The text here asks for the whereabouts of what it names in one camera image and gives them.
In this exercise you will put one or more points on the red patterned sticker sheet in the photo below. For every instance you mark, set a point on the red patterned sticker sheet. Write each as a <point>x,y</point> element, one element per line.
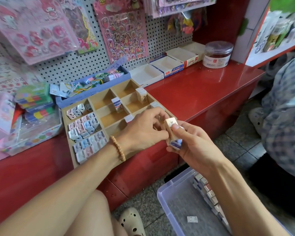
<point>7,78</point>

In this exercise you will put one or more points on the white pegboard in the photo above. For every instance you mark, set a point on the white pegboard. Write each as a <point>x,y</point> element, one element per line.
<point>93,66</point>

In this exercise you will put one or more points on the black stool red cushion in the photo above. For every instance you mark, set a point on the black stool red cushion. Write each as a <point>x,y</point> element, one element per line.
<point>280,189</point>

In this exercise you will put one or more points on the wooden compartment tray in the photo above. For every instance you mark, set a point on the wooden compartment tray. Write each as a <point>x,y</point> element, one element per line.
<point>108,118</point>

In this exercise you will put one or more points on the blue box of trinkets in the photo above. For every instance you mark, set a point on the blue box of trinkets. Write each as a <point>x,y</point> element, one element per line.
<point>88,91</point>

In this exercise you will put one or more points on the person's left hand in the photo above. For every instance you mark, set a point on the person's left hand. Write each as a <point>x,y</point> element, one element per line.
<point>142,130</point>

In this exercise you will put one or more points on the small white eraser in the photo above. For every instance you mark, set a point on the small white eraser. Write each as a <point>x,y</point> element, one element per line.
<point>192,219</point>

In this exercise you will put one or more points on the white side shelf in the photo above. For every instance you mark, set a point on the white side shelf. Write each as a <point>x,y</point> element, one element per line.
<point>275,32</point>

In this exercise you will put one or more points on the tan label eraser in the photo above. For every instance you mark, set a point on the tan label eraser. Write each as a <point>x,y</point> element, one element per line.
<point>170,123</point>

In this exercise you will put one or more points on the pink tray of trinkets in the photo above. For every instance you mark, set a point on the pink tray of trinkets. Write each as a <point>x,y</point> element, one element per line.
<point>2,118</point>

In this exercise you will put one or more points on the person's left cream clog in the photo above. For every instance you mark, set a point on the person's left cream clog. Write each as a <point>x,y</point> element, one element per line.
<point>131,221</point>

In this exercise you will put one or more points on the person's left forearm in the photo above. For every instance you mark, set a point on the person's left forearm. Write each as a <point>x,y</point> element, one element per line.
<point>59,199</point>

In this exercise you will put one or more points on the person's right hand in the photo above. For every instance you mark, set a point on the person's right hand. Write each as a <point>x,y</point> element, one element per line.
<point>199,150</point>

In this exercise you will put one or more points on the clear plastic storage bin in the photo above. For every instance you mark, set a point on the clear plastic storage bin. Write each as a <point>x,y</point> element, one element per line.
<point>182,209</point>

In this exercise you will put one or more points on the clear bag of colourful toys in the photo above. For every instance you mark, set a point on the clear bag of colourful toys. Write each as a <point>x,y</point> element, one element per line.
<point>187,22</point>

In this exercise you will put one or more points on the white tray box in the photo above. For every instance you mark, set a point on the white tray box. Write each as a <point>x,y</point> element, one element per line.
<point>187,54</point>
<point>167,66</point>
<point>146,74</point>

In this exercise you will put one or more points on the red display counter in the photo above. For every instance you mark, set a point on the red display counter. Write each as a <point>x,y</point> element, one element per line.
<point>211,91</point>

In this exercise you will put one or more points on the pink sticker pack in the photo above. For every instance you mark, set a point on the pink sticker pack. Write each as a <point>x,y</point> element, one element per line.
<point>123,32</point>
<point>34,32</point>

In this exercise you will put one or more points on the person's left leg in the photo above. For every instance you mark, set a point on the person's left leg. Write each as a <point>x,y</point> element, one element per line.
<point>93,218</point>

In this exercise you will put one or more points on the round clear plastic jar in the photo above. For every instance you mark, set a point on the round clear plastic jar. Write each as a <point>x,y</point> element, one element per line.
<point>218,55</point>

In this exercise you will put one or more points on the green edged sticker pack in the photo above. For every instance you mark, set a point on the green edged sticker pack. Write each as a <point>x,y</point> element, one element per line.
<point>83,29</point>

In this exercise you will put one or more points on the person's right forearm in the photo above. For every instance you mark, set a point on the person's right forearm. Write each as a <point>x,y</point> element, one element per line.
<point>246,204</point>

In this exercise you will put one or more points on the stack of colourful packs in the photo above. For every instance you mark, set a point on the stack of colourful packs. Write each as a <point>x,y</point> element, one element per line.
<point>34,100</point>

